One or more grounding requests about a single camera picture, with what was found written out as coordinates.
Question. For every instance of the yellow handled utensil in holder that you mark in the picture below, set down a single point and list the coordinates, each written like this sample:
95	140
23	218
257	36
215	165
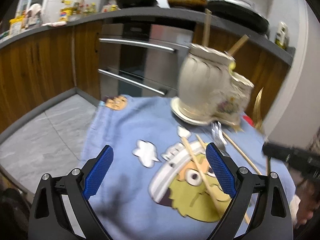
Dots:
232	67

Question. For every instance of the blue cartoon print cloth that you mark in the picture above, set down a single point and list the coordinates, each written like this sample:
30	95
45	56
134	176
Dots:
152	189

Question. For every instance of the grey kitchen countertop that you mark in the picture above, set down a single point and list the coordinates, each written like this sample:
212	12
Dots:
172	17

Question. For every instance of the cream ceramic double utensil holder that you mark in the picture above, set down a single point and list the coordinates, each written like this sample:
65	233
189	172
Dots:
208	91

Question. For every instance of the person right hand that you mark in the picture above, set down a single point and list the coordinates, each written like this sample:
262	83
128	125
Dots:
309	202

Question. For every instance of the black flat griddle pan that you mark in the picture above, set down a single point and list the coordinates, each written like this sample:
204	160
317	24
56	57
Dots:
240	14

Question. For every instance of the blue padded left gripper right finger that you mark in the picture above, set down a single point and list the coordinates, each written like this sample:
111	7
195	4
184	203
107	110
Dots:
271	218

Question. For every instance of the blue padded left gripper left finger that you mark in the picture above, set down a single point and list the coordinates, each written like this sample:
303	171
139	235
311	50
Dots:
48	217

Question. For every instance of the wooden kitchen cabinets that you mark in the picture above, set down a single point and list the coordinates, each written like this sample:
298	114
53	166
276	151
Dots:
39	67

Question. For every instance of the silver metal fork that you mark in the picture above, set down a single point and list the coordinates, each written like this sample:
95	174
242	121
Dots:
218	138

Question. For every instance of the bottle on counter right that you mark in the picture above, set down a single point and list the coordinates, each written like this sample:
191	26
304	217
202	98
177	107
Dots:
282	35

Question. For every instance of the long wooden chopstick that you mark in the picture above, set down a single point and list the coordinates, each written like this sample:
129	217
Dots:
242	153

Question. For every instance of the stainless steel oven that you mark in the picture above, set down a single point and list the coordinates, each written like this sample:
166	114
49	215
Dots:
142	57

